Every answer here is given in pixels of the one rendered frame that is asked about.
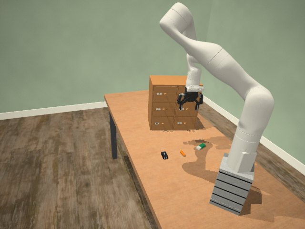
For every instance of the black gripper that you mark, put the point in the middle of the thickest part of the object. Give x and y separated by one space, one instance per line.
189 97

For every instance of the brown wooden chest of drawers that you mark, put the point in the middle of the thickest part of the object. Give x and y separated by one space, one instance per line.
164 80

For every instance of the black nine-volt battery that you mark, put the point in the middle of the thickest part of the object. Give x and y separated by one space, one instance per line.
164 155

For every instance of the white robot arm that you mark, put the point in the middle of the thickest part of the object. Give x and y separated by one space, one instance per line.
259 102

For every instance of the brown wooden drawer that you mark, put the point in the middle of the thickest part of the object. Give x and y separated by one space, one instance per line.
164 93
184 122
188 109
181 89
162 122
163 108

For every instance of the green and white eraser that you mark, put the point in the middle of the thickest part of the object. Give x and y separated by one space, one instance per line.
200 146

